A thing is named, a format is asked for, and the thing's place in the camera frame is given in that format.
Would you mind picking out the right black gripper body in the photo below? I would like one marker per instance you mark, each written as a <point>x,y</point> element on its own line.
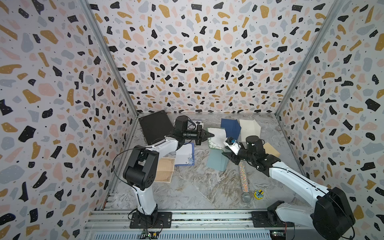
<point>243,155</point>

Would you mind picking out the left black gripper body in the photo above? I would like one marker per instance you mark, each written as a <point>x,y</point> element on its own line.
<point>198,140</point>

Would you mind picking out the white green-bordered letter paper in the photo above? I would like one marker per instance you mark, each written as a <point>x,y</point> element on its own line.
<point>217,141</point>

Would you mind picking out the light blue envelope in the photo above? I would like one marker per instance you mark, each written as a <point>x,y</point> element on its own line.
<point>217,160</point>

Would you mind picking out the white blue-bordered letter paper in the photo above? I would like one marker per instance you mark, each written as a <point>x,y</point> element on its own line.
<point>185,156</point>

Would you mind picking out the dark blue envelope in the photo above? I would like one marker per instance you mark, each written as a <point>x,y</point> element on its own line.
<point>232,128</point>

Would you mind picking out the yellow envelope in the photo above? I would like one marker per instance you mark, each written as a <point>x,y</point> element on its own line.
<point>270,150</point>

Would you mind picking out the cream white envelope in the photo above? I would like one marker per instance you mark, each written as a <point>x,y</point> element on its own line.
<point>249,128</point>

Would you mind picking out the beige letter paper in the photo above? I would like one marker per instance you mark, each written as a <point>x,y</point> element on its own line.
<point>165,170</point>

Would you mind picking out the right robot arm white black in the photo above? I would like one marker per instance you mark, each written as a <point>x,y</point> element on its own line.
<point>329,211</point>

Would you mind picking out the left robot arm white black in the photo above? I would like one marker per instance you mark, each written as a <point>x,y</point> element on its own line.
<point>140,170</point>

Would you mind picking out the glitter tube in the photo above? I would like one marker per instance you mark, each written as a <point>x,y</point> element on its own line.
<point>246,196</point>

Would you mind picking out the black box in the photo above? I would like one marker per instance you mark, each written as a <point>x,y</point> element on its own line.
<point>155,126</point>

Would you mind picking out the small circuit board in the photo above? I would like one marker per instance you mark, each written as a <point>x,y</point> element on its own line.
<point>150,235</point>

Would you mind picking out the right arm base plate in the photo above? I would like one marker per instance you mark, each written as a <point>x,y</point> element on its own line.
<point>268,219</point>

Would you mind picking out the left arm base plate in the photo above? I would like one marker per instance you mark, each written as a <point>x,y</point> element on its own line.
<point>158,220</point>

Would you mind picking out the aluminium rail frame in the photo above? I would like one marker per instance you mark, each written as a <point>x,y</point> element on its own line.
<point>193,225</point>

